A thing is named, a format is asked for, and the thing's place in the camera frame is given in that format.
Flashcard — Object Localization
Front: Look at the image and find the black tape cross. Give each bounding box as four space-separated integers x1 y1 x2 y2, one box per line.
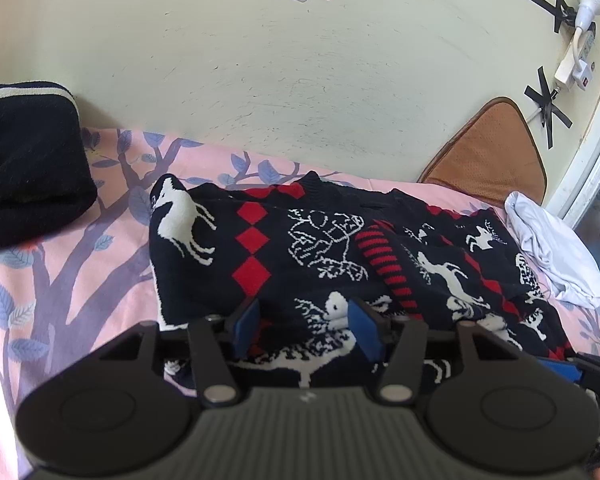
520 0 581 36
524 66 574 151

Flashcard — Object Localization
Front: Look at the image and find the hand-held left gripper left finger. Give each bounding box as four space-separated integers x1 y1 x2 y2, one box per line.
99 299 262 409

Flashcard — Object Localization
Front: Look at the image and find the white shirt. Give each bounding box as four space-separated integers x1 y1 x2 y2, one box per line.
504 191 600 308

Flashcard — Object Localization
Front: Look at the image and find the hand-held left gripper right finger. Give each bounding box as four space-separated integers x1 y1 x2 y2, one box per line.
346 297 533 407

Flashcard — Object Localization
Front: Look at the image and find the white cable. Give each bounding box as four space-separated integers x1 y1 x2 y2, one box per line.
526 86 562 125

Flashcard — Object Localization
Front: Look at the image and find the black cloth with white stripe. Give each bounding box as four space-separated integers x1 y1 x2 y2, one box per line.
0 81 99 257

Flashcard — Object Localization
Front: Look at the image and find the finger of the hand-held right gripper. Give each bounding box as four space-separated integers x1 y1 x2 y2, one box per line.
534 351 600 403

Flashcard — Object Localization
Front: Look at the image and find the white window frame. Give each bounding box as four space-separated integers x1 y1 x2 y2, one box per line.
544 105 600 288

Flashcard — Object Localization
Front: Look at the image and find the white power strip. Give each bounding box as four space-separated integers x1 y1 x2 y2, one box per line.
553 24 598 93

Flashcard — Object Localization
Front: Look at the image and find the navy reindeer knit sweater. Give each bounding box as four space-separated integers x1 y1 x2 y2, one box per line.
149 171 580 395

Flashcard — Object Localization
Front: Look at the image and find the brown perforated cushion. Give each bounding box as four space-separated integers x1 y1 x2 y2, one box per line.
417 96 548 207

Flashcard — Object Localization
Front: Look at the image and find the pink leaf-print bedsheet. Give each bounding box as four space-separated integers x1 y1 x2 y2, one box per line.
0 127 600 480

